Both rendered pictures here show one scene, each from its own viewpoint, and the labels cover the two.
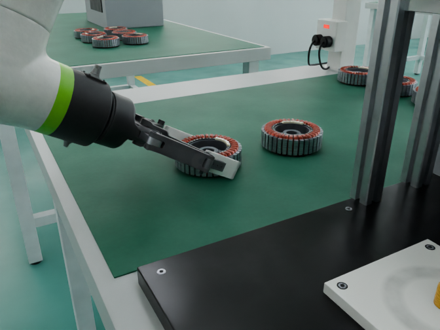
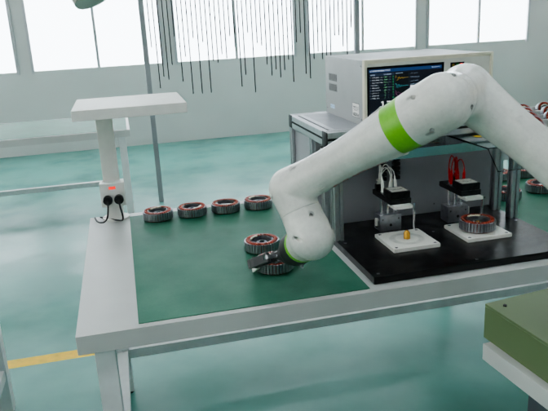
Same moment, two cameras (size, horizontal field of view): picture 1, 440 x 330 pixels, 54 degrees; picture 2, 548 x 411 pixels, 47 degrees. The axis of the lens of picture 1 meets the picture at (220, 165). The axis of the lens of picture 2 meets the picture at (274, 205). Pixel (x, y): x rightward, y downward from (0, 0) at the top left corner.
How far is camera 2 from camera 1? 173 cm
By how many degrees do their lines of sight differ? 69
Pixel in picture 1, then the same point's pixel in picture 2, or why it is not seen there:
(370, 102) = (337, 200)
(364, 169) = (338, 227)
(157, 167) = (270, 280)
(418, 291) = (400, 240)
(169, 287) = (386, 272)
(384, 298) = (403, 244)
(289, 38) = not seen: outside the picture
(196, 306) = (397, 269)
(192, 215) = (328, 274)
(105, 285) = (373, 289)
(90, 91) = not seen: hidden behind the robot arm
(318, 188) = not seen: hidden behind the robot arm
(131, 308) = (387, 285)
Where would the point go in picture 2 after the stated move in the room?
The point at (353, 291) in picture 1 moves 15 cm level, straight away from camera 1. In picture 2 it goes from (399, 246) to (355, 238)
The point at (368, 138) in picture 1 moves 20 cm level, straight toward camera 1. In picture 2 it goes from (337, 214) to (396, 223)
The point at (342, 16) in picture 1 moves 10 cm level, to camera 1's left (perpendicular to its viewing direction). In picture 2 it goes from (115, 177) to (101, 184)
